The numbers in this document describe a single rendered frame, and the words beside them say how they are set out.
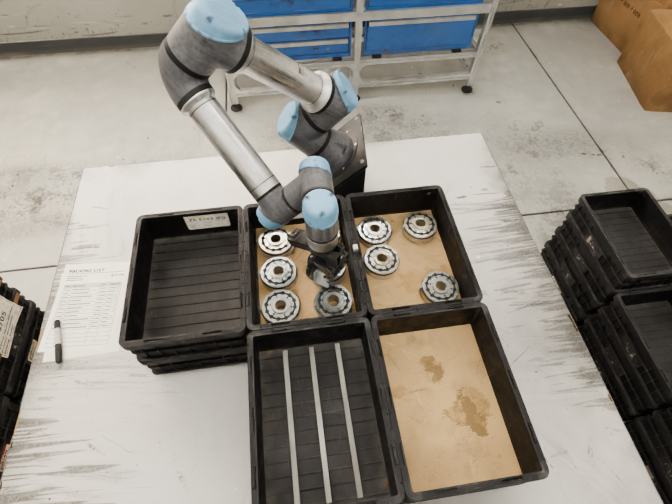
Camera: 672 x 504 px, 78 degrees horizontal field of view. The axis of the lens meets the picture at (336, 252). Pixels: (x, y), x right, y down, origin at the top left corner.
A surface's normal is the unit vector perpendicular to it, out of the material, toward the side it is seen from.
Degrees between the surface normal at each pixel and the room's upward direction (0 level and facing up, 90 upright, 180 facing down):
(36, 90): 0
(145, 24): 90
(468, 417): 0
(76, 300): 0
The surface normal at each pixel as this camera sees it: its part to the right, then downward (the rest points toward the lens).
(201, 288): 0.01, -0.55
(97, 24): 0.14, 0.83
